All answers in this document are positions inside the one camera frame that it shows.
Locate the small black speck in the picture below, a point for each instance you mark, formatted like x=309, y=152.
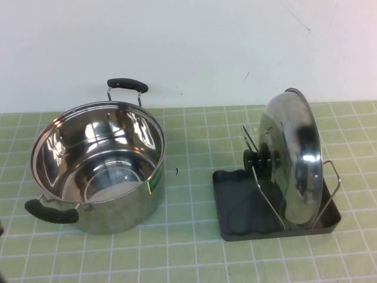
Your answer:
x=176, y=170

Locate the dark grey rack drip tray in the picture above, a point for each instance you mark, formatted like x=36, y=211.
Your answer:
x=235, y=206

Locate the green grid table mat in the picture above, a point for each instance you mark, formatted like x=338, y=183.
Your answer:
x=188, y=259

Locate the stainless steel lid black knob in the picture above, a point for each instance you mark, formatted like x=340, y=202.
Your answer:
x=294, y=147

